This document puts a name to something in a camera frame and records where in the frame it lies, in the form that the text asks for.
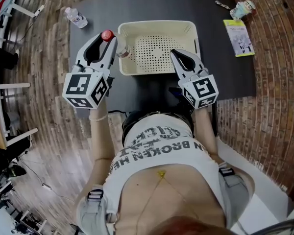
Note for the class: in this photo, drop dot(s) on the red-capped bottle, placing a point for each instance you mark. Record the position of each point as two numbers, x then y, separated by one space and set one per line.
107 35

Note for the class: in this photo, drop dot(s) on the white power adapter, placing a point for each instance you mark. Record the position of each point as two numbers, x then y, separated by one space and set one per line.
46 186

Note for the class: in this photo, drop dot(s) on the twisted patterned wrapper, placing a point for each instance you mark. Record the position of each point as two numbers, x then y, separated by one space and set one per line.
223 5

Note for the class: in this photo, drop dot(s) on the cartoon figure bottle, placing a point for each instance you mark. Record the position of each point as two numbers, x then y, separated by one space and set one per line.
242 10

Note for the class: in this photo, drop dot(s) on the person's left forearm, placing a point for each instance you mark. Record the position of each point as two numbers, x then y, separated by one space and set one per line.
100 143

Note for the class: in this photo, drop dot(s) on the person's white printed shirt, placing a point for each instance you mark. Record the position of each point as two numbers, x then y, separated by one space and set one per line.
161 155

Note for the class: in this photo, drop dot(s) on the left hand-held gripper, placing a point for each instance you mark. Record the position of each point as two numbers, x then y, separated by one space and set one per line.
79 84

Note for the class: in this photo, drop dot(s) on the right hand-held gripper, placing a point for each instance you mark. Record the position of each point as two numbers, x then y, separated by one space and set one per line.
203 89

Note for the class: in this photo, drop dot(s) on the clear water bottle white cap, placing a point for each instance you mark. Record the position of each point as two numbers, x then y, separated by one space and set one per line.
77 18

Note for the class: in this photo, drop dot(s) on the cream perforated plastic basket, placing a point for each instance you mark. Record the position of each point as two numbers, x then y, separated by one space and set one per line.
127 65

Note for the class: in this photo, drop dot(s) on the person's right forearm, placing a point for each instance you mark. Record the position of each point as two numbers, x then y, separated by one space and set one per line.
205 131

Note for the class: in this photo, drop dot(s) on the dark grey table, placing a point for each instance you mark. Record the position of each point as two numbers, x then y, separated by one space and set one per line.
149 92

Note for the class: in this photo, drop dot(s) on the yellow-edged booklet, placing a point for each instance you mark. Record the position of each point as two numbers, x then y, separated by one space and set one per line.
238 38

